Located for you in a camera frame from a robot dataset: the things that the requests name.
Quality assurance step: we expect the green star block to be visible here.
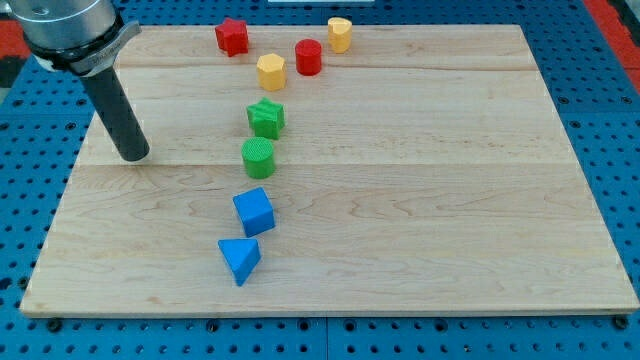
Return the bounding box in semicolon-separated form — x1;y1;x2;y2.
246;97;286;140

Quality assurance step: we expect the red star block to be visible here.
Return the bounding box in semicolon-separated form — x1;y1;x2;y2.
214;18;249;57

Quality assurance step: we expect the wooden board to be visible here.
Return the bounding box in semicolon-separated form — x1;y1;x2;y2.
20;25;639;318

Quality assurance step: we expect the green cylinder block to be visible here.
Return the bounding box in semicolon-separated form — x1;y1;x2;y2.
241;137;276;179

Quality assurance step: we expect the blue cube block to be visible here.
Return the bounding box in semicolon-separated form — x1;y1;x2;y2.
232;187;275;237

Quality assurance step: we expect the blue triangle block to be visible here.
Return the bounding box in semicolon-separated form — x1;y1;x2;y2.
218;238;261;287

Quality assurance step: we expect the yellow hexagon block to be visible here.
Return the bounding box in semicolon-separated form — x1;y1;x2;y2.
256;53;287;91

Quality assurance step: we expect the red cylinder block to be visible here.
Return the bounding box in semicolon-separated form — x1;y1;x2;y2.
295;39;322;76

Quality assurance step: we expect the yellow heart block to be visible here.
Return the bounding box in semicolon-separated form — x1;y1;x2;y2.
327;17;353;54

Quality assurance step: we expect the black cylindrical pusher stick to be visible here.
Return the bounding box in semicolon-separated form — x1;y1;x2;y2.
80;67;150;162

